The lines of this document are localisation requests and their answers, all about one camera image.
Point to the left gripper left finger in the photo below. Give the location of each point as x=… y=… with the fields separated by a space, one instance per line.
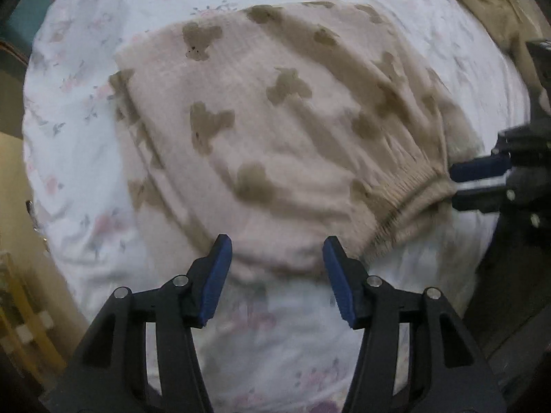
x=138 y=354

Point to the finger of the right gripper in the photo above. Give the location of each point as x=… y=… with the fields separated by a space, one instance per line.
x=480 y=168
x=483 y=200

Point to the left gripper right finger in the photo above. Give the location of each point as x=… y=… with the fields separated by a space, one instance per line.
x=416 y=354

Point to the beige bear-print pants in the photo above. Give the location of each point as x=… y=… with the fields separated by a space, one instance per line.
x=280 y=126

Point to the cream yellow blanket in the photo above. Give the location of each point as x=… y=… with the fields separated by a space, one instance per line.
x=511 y=24

